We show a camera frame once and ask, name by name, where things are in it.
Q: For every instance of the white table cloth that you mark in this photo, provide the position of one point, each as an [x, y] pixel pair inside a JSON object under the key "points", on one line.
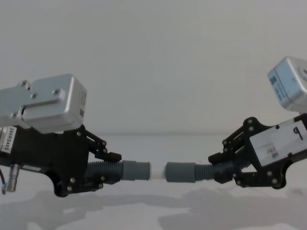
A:
{"points": [[153, 210]]}

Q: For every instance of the white curtain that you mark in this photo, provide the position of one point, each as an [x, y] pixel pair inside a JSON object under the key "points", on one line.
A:
{"points": [[153, 48]]}

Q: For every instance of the short white connector pipe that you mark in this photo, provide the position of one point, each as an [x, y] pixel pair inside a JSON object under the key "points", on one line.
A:
{"points": [[158, 172]]}

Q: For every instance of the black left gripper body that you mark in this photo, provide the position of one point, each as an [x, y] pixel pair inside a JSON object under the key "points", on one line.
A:
{"points": [[48, 151]]}

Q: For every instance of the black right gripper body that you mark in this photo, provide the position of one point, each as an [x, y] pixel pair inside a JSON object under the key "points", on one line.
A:
{"points": [[275, 146]]}

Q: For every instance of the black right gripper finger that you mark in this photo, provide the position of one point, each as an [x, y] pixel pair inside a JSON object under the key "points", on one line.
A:
{"points": [[230, 147], [249, 178]]}

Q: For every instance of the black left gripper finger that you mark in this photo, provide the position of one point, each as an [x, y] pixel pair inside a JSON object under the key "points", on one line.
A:
{"points": [[102, 149], [105, 181]]}

